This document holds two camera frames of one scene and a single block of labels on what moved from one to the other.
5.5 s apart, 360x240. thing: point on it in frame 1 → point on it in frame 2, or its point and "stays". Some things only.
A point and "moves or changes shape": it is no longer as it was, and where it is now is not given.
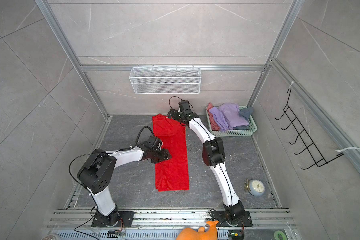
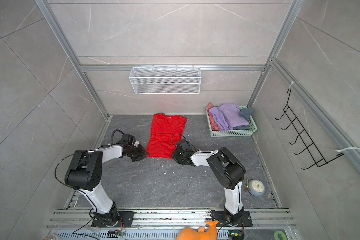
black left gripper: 166,156 → 143,153
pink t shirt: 214,127 stays
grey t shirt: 246,112 stays
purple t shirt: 227,116 stays
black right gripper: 175,115 → 174,156
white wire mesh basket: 165,80 stays
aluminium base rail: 68,224 stays
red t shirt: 172,174 moves or changes shape
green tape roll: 284,237 stays
